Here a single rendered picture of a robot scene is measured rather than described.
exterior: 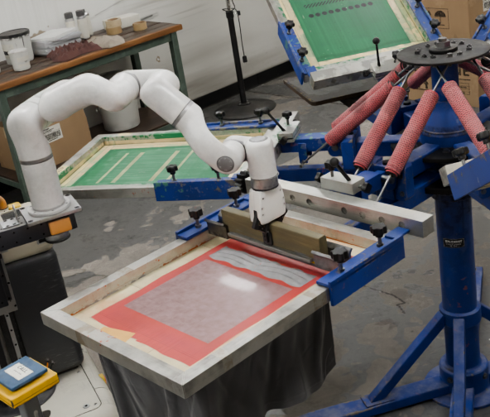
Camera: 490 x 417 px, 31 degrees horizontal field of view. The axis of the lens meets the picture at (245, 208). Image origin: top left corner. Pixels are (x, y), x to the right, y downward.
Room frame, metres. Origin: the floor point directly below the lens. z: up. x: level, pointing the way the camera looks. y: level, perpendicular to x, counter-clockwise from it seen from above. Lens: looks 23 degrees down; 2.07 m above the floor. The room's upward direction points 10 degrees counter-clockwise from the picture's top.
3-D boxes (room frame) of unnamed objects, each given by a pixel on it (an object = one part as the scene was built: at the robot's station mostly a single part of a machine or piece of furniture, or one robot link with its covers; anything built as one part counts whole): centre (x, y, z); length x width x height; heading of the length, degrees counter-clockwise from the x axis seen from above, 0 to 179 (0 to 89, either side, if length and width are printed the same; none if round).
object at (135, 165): (3.07, 0.14, 1.05); 1.08 x 0.61 x 0.23; 70
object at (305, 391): (1.89, -0.01, 0.74); 0.46 x 0.04 x 0.42; 130
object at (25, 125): (2.42, 0.56, 1.37); 0.13 x 0.10 x 0.16; 163
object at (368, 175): (2.45, -0.34, 1.02); 0.17 x 0.06 x 0.05; 130
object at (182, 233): (2.45, 0.09, 0.98); 0.30 x 0.05 x 0.07; 130
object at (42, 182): (2.42, 0.57, 1.21); 0.16 x 0.13 x 0.15; 21
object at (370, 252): (2.03, -0.28, 0.98); 0.30 x 0.05 x 0.07; 130
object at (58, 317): (2.09, 0.09, 0.97); 0.79 x 0.58 x 0.04; 130
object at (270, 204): (2.22, -0.06, 1.13); 0.10 x 0.07 x 0.11; 130
